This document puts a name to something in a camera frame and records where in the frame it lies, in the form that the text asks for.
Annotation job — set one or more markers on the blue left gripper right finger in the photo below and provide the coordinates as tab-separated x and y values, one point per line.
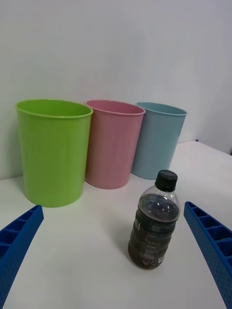
212	239

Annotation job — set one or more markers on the dark drink bottle black cap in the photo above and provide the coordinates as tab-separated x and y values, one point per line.
154	224

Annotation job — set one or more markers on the green plastic waste bin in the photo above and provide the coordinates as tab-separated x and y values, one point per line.
53	154

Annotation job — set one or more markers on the pale blue plastic waste bin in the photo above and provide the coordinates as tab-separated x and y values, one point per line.
157	142

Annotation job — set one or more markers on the pink plastic waste bin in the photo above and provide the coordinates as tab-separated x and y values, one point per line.
113	147

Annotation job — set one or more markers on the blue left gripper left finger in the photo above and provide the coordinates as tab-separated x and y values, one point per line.
17	239

